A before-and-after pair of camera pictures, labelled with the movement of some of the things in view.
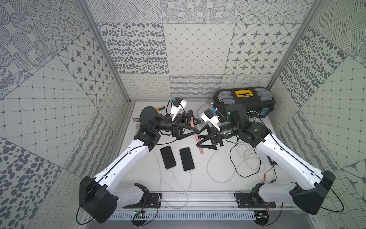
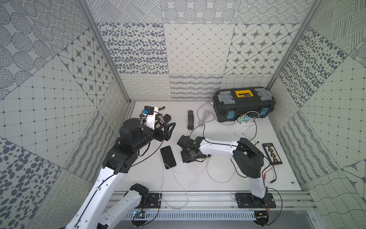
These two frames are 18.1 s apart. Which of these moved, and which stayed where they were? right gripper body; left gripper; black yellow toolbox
Moved: left gripper; right gripper body
Stayed: black yellow toolbox
